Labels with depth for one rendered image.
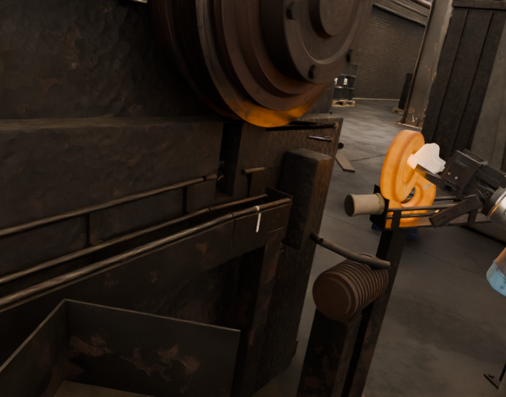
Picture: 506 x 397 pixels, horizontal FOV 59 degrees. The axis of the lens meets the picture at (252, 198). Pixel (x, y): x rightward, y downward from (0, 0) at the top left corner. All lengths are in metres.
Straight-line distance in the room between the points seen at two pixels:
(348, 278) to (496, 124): 2.53
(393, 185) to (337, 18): 0.36
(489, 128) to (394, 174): 2.60
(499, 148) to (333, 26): 2.75
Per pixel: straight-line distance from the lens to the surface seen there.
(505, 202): 0.96
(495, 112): 3.52
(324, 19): 0.79
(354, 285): 1.13
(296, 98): 0.89
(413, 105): 9.77
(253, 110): 0.82
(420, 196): 1.31
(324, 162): 1.07
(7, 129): 0.67
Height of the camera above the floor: 1.02
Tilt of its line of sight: 18 degrees down
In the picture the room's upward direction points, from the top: 9 degrees clockwise
